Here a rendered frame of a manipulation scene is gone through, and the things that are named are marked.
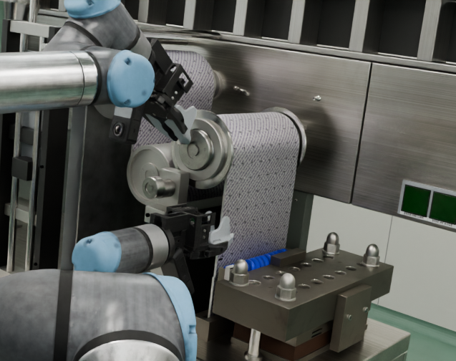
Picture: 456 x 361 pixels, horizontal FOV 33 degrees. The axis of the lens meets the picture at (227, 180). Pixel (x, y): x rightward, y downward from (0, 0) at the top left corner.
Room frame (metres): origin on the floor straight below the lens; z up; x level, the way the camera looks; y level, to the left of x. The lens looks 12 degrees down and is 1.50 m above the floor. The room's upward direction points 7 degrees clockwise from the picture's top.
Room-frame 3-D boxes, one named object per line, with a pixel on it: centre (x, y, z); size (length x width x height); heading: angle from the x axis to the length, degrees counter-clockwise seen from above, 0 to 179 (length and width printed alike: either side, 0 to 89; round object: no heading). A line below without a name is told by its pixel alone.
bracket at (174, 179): (1.41, 0.11, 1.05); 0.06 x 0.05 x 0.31; 144
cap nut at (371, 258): (1.55, -0.31, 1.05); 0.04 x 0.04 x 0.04
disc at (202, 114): (1.43, 0.06, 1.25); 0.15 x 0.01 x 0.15; 54
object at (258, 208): (1.49, -0.07, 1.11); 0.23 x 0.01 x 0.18; 144
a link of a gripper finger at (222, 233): (1.37, 0.00, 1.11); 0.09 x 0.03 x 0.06; 142
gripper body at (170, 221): (1.30, 0.07, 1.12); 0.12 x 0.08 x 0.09; 144
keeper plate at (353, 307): (1.40, -0.27, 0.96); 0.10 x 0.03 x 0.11; 144
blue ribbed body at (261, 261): (1.47, -0.08, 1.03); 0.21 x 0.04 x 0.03; 144
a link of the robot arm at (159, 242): (1.23, 0.12, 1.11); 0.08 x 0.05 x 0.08; 54
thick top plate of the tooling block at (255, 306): (1.45, -0.18, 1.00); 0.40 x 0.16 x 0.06; 144
